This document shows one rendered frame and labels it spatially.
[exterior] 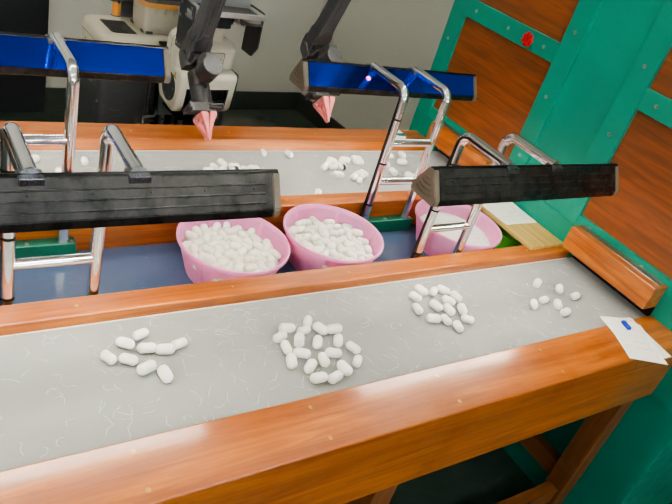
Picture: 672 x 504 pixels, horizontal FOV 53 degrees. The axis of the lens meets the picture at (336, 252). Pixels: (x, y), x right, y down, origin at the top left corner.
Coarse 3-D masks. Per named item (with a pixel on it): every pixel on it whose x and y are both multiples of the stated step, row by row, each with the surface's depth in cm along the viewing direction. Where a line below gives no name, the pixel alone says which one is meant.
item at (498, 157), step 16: (464, 144) 156; (480, 144) 151; (528, 144) 159; (448, 160) 159; (496, 160) 147; (544, 160) 155; (432, 208) 166; (480, 208) 175; (432, 224) 168; (448, 224) 173; (464, 224) 176; (464, 240) 180; (416, 256) 173
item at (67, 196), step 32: (0, 192) 89; (32, 192) 92; (64, 192) 94; (96, 192) 96; (128, 192) 99; (160, 192) 102; (192, 192) 105; (224, 192) 108; (256, 192) 111; (0, 224) 90; (32, 224) 92; (64, 224) 94; (96, 224) 97; (128, 224) 100
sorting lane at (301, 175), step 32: (0, 160) 162; (96, 160) 174; (160, 160) 184; (192, 160) 189; (224, 160) 194; (256, 160) 200; (288, 160) 206; (320, 160) 212; (416, 160) 234; (288, 192) 188; (352, 192) 199
